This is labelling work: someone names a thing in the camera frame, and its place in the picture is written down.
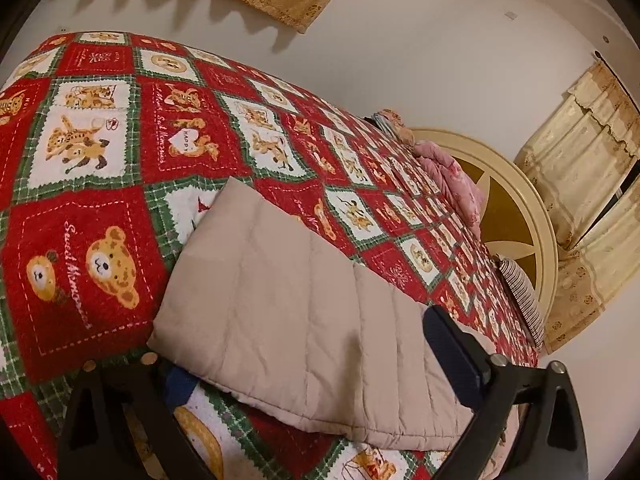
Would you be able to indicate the cream patterned curtain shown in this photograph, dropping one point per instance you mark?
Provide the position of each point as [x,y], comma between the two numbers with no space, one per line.
[570,160]

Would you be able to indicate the small patterned pillow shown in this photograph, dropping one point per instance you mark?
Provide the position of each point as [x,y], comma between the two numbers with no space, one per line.
[397,122]

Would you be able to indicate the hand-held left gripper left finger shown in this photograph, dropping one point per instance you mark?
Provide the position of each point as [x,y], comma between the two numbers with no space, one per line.
[181,386]

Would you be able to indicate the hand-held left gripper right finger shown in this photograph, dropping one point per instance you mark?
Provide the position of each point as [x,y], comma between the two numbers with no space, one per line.
[450,346]

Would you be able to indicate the beige padded coat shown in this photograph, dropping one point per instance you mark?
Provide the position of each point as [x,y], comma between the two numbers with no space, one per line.
[300,310]

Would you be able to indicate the striped pillow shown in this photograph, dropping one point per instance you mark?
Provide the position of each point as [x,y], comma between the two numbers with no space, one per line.
[522,295]

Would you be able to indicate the red bear printed blanket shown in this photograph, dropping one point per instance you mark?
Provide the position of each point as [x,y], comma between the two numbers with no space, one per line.
[90,160]

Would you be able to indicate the pink quilt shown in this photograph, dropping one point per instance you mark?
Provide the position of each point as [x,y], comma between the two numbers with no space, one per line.
[460,185]

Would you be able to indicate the round cream and gold headboard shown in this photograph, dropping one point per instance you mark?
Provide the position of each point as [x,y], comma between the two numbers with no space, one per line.
[505,195]

